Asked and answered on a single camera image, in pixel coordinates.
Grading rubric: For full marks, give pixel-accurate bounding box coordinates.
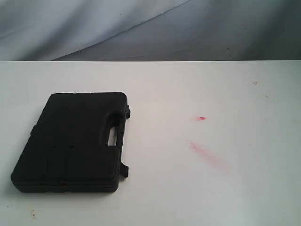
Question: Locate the grey fabric backdrop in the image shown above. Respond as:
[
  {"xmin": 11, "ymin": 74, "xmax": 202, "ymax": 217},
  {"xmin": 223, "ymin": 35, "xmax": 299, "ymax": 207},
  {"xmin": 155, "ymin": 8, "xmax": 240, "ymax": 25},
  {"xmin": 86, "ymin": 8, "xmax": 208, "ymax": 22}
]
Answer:
[{"xmin": 0, "ymin": 0, "xmax": 301, "ymax": 61}]

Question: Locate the black plastic tool case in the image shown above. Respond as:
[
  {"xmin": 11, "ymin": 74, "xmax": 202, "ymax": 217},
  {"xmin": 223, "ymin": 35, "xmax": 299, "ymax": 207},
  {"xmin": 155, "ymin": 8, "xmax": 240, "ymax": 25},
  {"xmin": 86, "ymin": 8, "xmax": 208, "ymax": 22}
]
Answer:
[{"xmin": 11, "ymin": 92, "xmax": 130, "ymax": 193}]

